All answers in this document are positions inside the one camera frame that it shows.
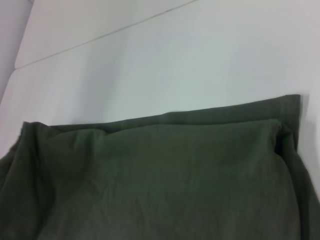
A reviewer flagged dark green FREE T-shirt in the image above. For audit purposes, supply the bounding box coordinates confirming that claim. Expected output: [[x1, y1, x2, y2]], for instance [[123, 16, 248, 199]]
[[0, 93, 320, 240]]

